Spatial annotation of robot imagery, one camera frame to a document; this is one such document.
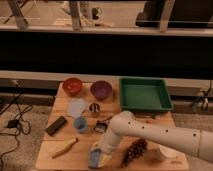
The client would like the black floor cable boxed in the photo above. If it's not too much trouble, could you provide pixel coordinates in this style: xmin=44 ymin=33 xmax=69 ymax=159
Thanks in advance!
xmin=0 ymin=80 xmax=34 ymax=171

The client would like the small black square object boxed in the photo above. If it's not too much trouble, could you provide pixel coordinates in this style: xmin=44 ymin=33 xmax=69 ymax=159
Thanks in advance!
xmin=94 ymin=121 xmax=107 ymax=134

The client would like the black rectangular block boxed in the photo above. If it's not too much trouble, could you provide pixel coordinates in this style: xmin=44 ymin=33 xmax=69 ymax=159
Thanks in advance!
xmin=45 ymin=116 xmax=67 ymax=136

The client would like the red bowl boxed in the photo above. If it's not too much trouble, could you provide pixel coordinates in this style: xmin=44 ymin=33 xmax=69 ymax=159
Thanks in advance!
xmin=62 ymin=78 xmax=82 ymax=96

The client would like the blue sponge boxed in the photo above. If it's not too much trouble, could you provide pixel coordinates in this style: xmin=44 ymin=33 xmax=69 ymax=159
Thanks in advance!
xmin=88 ymin=143 xmax=103 ymax=169

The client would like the wooden baguette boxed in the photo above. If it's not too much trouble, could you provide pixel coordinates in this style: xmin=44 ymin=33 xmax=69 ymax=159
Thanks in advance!
xmin=49 ymin=138 xmax=78 ymax=158

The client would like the black power adapter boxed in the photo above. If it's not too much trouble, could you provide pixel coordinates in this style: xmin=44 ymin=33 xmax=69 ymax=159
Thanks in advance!
xmin=7 ymin=119 xmax=19 ymax=128

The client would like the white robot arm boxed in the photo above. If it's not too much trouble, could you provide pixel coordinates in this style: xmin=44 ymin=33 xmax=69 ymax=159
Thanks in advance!
xmin=89 ymin=111 xmax=213 ymax=168

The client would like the green plastic tray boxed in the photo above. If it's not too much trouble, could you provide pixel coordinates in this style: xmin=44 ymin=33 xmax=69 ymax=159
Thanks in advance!
xmin=119 ymin=78 xmax=173 ymax=113

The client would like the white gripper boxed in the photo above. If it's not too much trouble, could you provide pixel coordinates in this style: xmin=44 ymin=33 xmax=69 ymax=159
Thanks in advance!
xmin=91 ymin=141 xmax=114 ymax=168

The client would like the dark grape bunch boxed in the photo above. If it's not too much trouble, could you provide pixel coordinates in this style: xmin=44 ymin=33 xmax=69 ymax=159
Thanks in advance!
xmin=121 ymin=138 xmax=147 ymax=168

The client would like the blue plastic cup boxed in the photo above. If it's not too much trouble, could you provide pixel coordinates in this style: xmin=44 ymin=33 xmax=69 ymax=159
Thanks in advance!
xmin=73 ymin=117 xmax=88 ymax=133

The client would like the purple bowl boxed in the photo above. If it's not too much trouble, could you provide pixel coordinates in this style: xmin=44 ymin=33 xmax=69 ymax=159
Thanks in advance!
xmin=90 ymin=80 xmax=112 ymax=100

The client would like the black handled brush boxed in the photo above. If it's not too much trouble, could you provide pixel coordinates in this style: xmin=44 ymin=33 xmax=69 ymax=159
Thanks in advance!
xmin=103 ymin=116 xmax=112 ymax=122

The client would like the small metal cup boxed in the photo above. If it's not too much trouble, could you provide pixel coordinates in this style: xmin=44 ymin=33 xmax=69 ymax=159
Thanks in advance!
xmin=89 ymin=103 xmax=100 ymax=114

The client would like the white round container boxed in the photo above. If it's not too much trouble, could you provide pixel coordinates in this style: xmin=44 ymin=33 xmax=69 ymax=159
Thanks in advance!
xmin=157 ymin=145 xmax=178 ymax=161

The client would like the translucent plastic lid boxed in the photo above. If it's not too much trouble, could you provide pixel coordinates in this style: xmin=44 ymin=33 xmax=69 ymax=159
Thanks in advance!
xmin=68 ymin=98 xmax=87 ymax=118

